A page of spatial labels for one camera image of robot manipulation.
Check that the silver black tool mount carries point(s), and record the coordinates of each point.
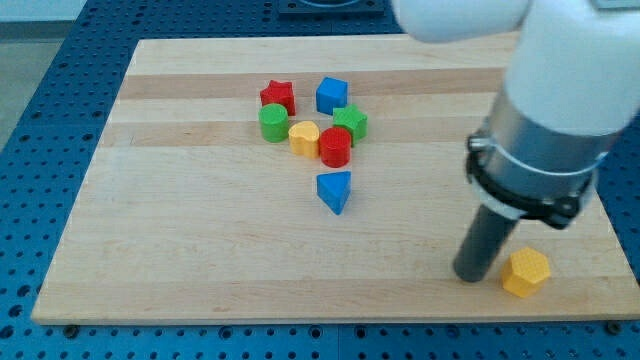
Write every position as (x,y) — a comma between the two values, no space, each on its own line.
(522,169)

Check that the red cylinder block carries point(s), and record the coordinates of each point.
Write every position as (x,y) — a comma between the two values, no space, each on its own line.
(335,147)

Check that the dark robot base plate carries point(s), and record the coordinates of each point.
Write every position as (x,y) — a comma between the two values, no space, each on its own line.
(290,8)

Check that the yellow heart block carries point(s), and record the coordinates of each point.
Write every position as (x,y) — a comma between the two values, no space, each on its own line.
(304,139)

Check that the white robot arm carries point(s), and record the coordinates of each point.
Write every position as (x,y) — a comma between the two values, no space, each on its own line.
(571,88)

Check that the wooden board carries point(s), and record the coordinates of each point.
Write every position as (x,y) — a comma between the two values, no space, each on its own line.
(187,216)

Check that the blue triangle block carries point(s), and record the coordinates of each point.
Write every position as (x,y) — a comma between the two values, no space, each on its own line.
(334,189)

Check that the blue cube block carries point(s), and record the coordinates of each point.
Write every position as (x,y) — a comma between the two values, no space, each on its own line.
(330,94)

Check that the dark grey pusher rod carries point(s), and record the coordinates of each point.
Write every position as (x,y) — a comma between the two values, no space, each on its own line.
(482,244)

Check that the green cylinder block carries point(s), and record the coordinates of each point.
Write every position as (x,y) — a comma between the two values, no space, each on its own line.
(274,122)

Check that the red star block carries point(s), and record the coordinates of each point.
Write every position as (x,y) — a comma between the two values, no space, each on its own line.
(281,93)

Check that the green star block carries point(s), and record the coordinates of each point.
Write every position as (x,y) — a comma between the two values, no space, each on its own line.
(352,119)

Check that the yellow hexagon block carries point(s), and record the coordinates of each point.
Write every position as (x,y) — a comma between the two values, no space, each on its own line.
(525,272)

